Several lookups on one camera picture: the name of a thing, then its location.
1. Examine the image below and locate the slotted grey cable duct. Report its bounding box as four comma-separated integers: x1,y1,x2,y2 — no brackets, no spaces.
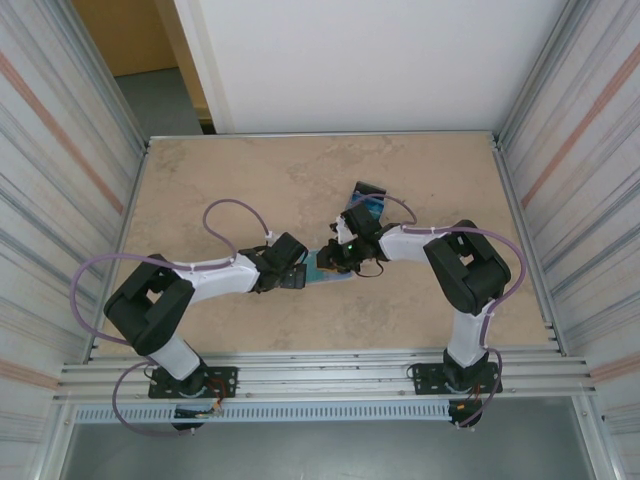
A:
74,402,454,425

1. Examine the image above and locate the translucent striped enclosure panel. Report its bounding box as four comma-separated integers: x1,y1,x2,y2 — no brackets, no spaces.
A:
494,0,640,480
0,0,150,480

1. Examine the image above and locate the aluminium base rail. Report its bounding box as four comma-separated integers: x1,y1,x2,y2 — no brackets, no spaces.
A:
59,349,599,401

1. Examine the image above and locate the tan door frame edge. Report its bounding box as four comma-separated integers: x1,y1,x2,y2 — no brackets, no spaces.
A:
172,0,214,123

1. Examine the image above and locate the teal credit card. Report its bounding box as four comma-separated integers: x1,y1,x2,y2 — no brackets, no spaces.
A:
304,250,326,284

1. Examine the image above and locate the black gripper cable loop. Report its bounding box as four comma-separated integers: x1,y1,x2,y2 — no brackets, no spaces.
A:
357,254,385,279

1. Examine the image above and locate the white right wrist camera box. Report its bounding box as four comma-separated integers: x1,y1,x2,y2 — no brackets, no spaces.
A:
329,214,354,246

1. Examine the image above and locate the brown wooden door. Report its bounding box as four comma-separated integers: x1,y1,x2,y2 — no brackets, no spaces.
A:
73,0,179,78

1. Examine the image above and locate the teal and black small box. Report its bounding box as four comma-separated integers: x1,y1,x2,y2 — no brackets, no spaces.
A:
344,180,391,224
347,193,389,216

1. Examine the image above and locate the red black wire bundle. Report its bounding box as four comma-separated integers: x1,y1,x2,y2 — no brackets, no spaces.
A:
449,385,489,429
212,378,237,416

